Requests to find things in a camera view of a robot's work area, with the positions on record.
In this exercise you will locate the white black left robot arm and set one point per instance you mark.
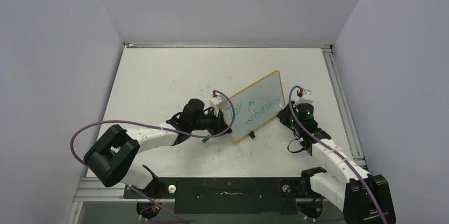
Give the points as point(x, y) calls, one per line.
point(111, 158)

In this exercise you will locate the aluminium right side rail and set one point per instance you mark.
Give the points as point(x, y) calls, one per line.
point(345, 112)

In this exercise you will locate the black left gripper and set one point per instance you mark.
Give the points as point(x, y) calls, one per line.
point(219, 124)

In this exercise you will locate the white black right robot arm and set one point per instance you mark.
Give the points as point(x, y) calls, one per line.
point(361, 196)

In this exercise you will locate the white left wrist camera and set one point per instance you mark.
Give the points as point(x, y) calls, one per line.
point(215, 103)

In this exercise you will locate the aluminium back rail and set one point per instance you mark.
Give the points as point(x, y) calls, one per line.
point(183, 45)

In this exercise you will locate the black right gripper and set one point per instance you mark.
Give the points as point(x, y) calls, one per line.
point(284, 114)

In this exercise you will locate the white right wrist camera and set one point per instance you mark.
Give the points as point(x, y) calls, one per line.
point(305, 96)

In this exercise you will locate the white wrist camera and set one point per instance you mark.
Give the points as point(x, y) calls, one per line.
point(215, 103)
point(305, 96)

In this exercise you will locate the yellow framed whiteboard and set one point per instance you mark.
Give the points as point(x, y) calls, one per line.
point(254, 106)

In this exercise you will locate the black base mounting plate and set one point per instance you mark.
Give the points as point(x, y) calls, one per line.
point(229, 195)

